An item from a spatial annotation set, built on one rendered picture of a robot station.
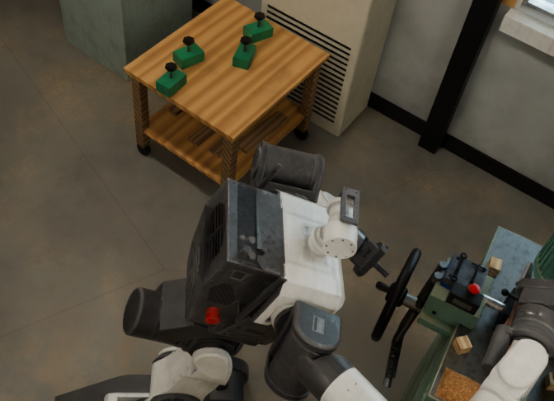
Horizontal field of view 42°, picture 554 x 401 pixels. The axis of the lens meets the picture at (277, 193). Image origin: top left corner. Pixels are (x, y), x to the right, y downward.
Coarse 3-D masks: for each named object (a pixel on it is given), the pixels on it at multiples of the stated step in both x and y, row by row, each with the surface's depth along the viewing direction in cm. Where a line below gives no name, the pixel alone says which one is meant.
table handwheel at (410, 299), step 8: (416, 248) 200; (416, 256) 196; (408, 264) 193; (416, 264) 211; (408, 272) 191; (400, 280) 190; (408, 280) 191; (392, 288) 191; (400, 288) 189; (392, 296) 189; (400, 296) 190; (408, 296) 201; (392, 304) 189; (400, 304) 201; (408, 304) 201; (384, 312) 190; (392, 312) 190; (384, 320) 191; (376, 328) 194; (384, 328) 193; (376, 336) 195
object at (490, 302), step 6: (516, 294) 185; (486, 300) 187; (492, 300) 187; (510, 300) 184; (492, 306) 187; (498, 306) 187; (504, 306) 186; (510, 306) 183; (504, 312) 183; (510, 312) 182; (498, 318) 187; (504, 318) 183
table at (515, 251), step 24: (504, 240) 207; (528, 240) 208; (480, 264) 208; (504, 264) 202; (504, 288) 197; (456, 336) 187; (480, 336) 187; (456, 360) 183; (480, 360) 183; (432, 384) 178
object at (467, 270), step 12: (456, 264) 188; (468, 264) 189; (444, 276) 186; (468, 276) 186; (480, 276) 187; (456, 288) 183; (456, 300) 183; (468, 300) 181; (480, 300) 181; (468, 312) 184
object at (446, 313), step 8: (440, 272) 192; (488, 280) 191; (440, 288) 188; (488, 288) 190; (432, 296) 187; (440, 296) 187; (432, 304) 189; (440, 304) 187; (448, 304) 186; (432, 312) 191; (440, 312) 190; (448, 312) 188; (456, 312) 186; (464, 312) 185; (480, 312) 185; (448, 320) 190; (456, 320) 189; (464, 320) 187; (472, 320) 185
